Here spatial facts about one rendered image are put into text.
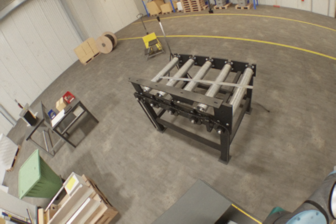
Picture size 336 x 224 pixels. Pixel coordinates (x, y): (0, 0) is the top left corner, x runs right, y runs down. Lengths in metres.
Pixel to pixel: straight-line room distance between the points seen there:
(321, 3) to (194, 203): 10.07
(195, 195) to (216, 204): 0.18
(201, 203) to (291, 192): 1.38
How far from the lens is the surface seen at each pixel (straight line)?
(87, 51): 8.61
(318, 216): 0.56
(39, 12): 11.32
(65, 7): 11.35
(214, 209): 1.21
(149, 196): 2.27
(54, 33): 11.10
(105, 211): 2.29
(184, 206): 1.24
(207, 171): 2.15
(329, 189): 0.60
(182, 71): 2.10
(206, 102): 1.20
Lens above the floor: 2.05
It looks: 41 degrees down
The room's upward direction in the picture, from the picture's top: 24 degrees counter-clockwise
